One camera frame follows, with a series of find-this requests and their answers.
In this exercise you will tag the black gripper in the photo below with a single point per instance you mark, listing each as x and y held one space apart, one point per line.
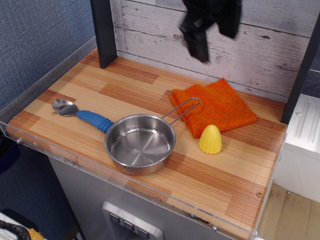
193 26

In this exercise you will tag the orange cloth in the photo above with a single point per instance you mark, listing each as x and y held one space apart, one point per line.
215 104

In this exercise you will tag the steel pot with wire handle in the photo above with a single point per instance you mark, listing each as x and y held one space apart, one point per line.
142 144

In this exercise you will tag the yellow toy corn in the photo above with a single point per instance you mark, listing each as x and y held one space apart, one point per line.
211 141

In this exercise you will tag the white box at right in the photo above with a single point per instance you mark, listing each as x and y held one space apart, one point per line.
298 166

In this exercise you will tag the silver button panel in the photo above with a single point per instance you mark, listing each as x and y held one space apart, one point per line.
131 222

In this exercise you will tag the clear acrylic guard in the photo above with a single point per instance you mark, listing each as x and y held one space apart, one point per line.
225 192

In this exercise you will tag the yellow black object bottom left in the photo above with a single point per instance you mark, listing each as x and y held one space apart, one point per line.
11 231

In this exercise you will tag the dark right post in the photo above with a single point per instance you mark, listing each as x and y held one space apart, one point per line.
302 73

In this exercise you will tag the dark post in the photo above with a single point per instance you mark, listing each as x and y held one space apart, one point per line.
302 73
104 31

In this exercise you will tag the dark left post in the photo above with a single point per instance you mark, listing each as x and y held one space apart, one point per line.
104 31

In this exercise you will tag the spoon with blue handle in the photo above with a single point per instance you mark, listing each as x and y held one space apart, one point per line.
66 108

